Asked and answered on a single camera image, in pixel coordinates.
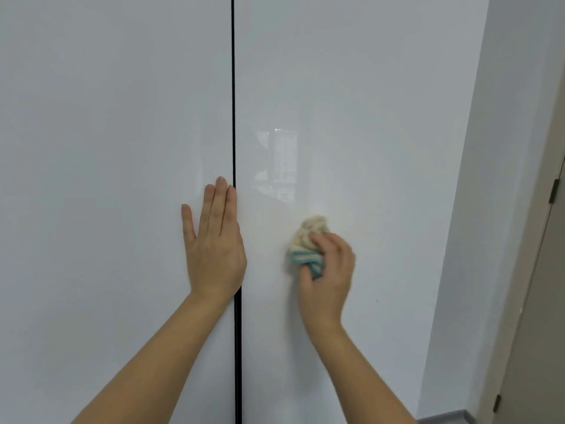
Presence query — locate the person's right hand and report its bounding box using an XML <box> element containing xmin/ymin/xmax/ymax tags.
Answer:
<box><xmin>298</xmin><ymin>232</ymin><xmax>357</xmax><ymax>334</ymax></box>

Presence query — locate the person's left hand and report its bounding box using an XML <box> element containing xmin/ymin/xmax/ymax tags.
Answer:
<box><xmin>181</xmin><ymin>175</ymin><xmax>248</xmax><ymax>307</ymax></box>

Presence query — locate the beige cloth with teal edge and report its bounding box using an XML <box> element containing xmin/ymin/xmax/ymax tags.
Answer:
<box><xmin>287</xmin><ymin>214</ymin><xmax>331</xmax><ymax>280</ymax></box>

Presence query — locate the person's left forearm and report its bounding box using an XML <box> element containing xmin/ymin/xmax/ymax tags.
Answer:
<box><xmin>70</xmin><ymin>293</ymin><xmax>235</xmax><ymax>424</ymax></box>

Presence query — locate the person's right forearm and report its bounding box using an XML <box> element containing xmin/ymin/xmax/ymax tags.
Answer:
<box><xmin>307</xmin><ymin>324</ymin><xmax>418</xmax><ymax>424</ymax></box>

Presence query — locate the beige room door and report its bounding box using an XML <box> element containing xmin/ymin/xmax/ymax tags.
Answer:
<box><xmin>492</xmin><ymin>156</ymin><xmax>565</xmax><ymax>424</ymax></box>
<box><xmin>476</xmin><ymin>70</ymin><xmax>565</xmax><ymax>424</ymax></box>

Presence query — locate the black cabinet door handle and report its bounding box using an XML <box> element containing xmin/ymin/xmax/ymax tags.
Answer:
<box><xmin>234</xmin><ymin>286</ymin><xmax>244</xmax><ymax>424</ymax></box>

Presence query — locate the grey wall skirting board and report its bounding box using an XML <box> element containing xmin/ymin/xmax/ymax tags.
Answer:
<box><xmin>417</xmin><ymin>409</ymin><xmax>480</xmax><ymax>424</ymax></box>

